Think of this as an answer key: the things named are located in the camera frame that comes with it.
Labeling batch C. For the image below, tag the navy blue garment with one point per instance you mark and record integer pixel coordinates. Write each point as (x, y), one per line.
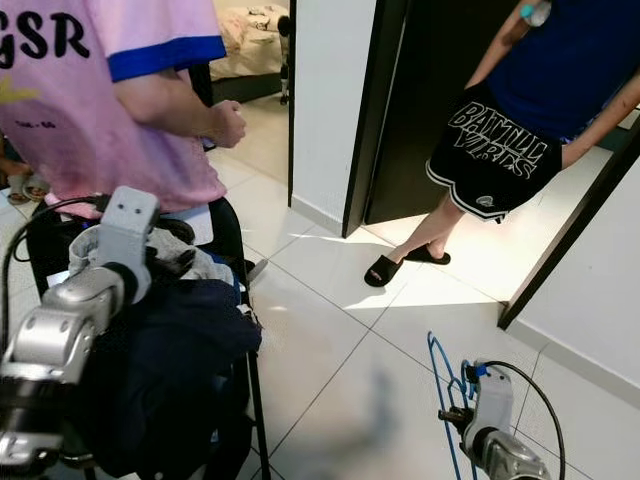
(180, 370)

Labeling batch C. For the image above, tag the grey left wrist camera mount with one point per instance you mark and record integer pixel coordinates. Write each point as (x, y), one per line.
(130, 220)

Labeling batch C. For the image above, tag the black slide slipper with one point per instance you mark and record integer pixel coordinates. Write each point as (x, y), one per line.
(382, 270)
(428, 256)

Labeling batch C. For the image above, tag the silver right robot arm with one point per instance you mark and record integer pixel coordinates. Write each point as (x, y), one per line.
(510, 460)

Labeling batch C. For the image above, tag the person in blue shirt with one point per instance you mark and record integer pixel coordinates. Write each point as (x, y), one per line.
(560, 60)

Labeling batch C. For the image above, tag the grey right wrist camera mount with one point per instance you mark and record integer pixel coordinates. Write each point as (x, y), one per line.
(493, 400)

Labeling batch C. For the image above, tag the teal wristwatch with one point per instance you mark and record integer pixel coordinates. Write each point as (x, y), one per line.
(537, 12)

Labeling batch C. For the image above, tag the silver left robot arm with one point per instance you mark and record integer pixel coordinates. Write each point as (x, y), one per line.
(60, 345)

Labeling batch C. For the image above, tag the floral bedding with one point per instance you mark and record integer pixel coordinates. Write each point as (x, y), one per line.
(250, 30)

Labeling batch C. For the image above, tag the black door frame post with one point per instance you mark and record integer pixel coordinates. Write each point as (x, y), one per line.
(570, 228)

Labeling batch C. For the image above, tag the black door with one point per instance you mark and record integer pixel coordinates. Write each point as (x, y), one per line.
(430, 80)

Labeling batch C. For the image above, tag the person in grey sandals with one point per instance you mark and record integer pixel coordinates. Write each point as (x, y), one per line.
(25, 185)

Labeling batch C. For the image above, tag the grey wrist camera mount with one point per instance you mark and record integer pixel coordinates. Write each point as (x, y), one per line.
(493, 400)
(130, 220)

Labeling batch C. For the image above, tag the grey crumpled garment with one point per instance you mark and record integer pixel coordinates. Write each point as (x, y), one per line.
(90, 250)

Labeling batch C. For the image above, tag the person in pink shirt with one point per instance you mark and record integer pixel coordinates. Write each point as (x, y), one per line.
(80, 100)

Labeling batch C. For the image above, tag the blue plastic hanger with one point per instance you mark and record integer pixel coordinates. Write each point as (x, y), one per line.
(435, 375)

